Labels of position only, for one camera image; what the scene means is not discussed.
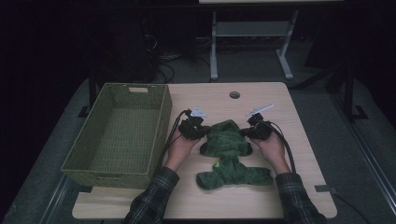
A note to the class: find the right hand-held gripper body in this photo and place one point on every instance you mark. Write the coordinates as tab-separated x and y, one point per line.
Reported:
260	130

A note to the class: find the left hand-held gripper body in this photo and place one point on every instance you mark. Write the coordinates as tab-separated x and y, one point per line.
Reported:
191	127

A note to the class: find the green fleece garment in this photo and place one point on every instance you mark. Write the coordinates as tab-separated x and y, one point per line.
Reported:
229	146

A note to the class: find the person's right hand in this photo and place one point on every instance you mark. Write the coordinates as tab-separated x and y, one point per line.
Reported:
274	152

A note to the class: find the person's left hand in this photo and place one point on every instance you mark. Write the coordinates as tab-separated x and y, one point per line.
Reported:
179	152

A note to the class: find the green woven basket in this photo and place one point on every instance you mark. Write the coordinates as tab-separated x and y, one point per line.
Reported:
124	140

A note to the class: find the grey tape strip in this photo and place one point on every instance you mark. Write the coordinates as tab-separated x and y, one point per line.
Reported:
323	188

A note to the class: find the black metal stand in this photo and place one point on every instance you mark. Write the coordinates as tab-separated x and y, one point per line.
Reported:
350	93

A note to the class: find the white metal frame desk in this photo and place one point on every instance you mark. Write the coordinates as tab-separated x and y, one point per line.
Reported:
252	28

